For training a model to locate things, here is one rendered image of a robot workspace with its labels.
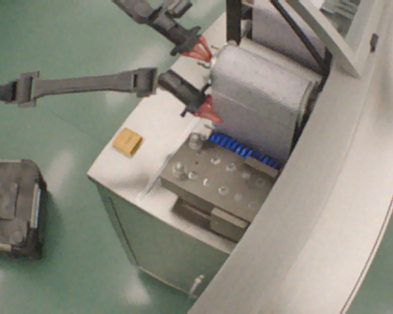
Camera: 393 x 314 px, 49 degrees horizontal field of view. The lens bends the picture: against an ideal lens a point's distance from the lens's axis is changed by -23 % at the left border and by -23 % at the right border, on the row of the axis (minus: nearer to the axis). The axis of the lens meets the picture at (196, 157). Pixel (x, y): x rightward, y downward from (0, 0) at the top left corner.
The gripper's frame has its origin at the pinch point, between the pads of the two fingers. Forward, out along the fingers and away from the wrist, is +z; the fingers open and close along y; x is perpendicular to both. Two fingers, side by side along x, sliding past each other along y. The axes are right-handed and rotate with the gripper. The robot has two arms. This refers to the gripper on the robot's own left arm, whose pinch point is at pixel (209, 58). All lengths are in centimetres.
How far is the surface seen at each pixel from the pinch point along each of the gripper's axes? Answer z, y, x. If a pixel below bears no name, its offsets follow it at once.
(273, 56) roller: 12.2, -9.7, 9.2
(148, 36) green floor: 19, -93, -161
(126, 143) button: 4.7, 19.5, -34.8
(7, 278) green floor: 11, 92, -143
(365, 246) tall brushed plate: 25, 42, 55
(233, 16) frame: 2.2, -26.0, -8.1
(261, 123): 18.4, 9.6, 7.2
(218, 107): 10.3, 8.7, -2.4
